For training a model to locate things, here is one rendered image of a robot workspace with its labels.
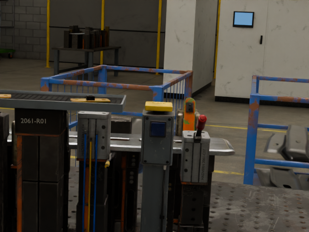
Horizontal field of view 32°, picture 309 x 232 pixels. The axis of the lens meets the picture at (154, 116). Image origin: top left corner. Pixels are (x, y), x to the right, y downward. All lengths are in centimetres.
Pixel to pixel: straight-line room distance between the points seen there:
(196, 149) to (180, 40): 797
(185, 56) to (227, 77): 79
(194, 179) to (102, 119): 27
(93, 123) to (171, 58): 803
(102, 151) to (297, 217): 83
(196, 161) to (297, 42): 793
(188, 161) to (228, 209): 62
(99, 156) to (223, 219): 63
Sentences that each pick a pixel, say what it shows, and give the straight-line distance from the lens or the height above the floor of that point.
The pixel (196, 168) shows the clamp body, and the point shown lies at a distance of 135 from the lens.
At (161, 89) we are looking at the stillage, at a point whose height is 93.
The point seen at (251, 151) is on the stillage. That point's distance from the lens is 319.
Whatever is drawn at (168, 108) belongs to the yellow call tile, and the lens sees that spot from 115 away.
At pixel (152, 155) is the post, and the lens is 117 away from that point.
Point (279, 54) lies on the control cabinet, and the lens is 920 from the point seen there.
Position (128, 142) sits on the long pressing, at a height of 100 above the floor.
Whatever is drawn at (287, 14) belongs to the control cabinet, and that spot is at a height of 153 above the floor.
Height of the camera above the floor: 134
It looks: 10 degrees down
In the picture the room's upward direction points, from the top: 3 degrees clockwise
